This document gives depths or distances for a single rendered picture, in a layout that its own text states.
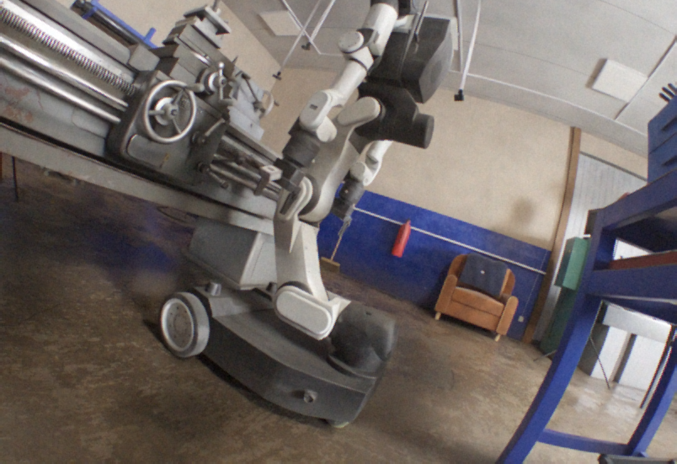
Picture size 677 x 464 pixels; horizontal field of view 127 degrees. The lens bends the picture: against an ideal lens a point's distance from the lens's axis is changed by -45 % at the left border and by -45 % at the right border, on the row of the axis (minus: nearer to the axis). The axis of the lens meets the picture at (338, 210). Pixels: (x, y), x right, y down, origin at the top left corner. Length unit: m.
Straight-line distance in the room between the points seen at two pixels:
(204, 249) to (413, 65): 1.68
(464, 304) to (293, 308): 2.96
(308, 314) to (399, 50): 0.88
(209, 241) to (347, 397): 1.51
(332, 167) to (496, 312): 3.07
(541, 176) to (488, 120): 1.21
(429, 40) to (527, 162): 3.98
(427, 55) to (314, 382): 1.03
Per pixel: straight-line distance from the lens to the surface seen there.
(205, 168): 1.16
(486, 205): 4.60
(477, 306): 3.70
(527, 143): 5.05
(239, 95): 1.68
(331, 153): 1.00
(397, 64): 1.04
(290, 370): 0.82
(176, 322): 1.00
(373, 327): 0.87
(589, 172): 5.29
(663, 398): 1.23
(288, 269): 0.98
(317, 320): 0.88
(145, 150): 1.04
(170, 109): 0.99
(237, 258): 1.90
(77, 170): 0.98
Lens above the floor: 0.53
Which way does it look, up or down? 4 degrees up
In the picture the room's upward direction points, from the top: 21 degrees clockwise
